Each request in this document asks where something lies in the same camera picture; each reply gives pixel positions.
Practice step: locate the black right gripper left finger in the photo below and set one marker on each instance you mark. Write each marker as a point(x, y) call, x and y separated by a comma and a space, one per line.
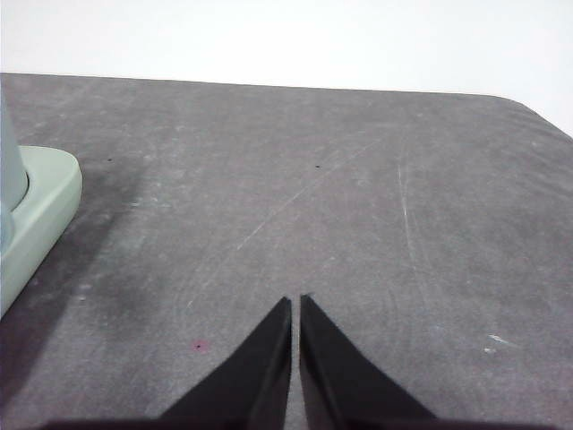
point(250, 385)

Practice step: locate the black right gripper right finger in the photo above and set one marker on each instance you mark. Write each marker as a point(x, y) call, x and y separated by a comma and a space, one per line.
point(340, 385)

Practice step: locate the mint green breakfast machine base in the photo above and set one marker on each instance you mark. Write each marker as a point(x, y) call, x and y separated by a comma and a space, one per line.
point(45, 201)

